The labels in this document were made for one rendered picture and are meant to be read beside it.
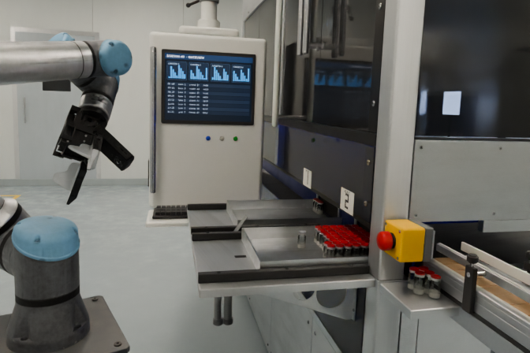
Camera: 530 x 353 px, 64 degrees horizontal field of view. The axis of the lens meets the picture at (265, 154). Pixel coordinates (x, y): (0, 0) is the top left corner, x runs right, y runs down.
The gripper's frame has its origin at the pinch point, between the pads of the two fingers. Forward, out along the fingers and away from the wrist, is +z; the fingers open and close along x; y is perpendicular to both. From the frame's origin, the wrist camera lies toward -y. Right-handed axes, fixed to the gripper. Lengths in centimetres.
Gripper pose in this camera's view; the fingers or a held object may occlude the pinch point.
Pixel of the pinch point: (80, 190)
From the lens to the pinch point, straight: 95.9
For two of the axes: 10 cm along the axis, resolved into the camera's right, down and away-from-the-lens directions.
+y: -8.2, -3.4, -4.6
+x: 5.7, -5.3, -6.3
